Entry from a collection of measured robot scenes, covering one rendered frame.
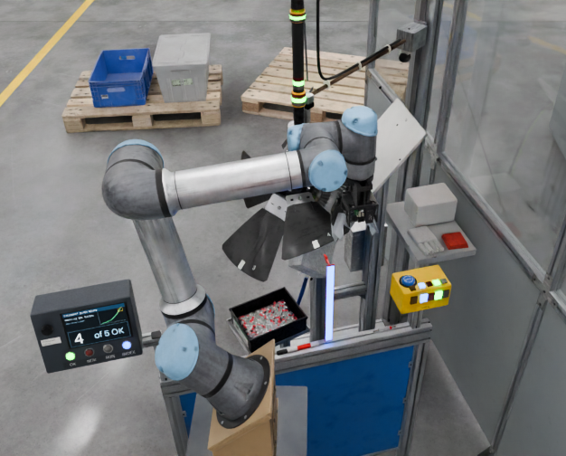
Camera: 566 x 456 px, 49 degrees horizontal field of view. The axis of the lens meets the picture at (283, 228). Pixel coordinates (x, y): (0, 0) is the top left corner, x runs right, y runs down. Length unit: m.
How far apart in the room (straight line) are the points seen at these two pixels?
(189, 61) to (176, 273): 3.54
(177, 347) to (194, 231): 2.52
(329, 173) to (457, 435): 1.95
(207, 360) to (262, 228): 0.85
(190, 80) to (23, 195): 1.48
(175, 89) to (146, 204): 3.79
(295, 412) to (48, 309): 0.70
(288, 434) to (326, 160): 0.80
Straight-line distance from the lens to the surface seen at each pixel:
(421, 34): 2.36
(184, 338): 1.43
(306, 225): 1.98
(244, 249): 2.22
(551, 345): 2.25
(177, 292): 1.49
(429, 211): 2.50
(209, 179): 1.21
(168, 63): 4.90
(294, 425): 1.72
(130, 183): 1.23
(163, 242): 1.42
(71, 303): 1.76
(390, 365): 2.27
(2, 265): 4.03
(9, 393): 3.33
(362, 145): 1.36
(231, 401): 1.49
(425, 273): 2.02
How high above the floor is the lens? 2.43
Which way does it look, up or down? 39 degrees down
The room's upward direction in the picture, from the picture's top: 2 degrees counter-clockwise
